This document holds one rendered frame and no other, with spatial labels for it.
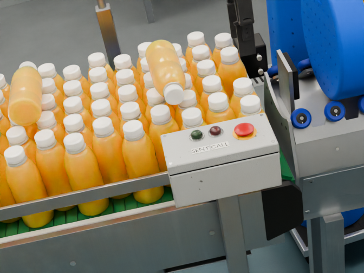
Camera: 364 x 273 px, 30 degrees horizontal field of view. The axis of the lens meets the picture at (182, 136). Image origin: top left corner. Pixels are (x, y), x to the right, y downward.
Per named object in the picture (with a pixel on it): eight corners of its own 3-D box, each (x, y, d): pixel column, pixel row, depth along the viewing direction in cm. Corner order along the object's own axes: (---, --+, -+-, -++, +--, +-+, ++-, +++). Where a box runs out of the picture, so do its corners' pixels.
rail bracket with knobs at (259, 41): (271, 83, 170) (267, 47, 164) (243, 89, 170) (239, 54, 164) (261, 64, 178) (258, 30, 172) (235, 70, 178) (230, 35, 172)
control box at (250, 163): (282, 186, 125) (278, 141, 119) (176, 209, 124) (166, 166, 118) (268, 153, 133) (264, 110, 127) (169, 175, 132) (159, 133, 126)
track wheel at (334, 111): (343, 98, 146) (341, 99, 148) (323, 102, 145) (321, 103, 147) (348, 118, 145) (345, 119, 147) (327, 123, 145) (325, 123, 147)
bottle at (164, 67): (138, 58, 148) (150, 99, 135) (155, 33, 145) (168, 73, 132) (164, 70, 151) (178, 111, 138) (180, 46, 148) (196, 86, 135)
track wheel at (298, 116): (309, 105, 145) (307, 106, 147) (289, 110, 145) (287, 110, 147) (314, 126, 145) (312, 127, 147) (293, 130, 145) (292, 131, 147)
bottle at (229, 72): (218, 121, 161) (209, 61, 151) (233, 106, 165) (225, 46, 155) (242, 128, 157) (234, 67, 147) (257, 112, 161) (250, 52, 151)
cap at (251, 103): (237, 105, 136) (236, 98, 135) (255, 99, 137) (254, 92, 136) (246, 115, 133) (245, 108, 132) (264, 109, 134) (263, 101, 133)
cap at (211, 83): (224, 83, 143) (223, 76, 142) (216, 93, 141) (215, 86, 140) (207, 80, 145) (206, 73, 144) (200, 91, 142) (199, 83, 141)
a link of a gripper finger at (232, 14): (227, 5, 124) (226, 4, 125) (231, 39, 129) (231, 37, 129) (243, 1, 125) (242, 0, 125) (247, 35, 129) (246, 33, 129)
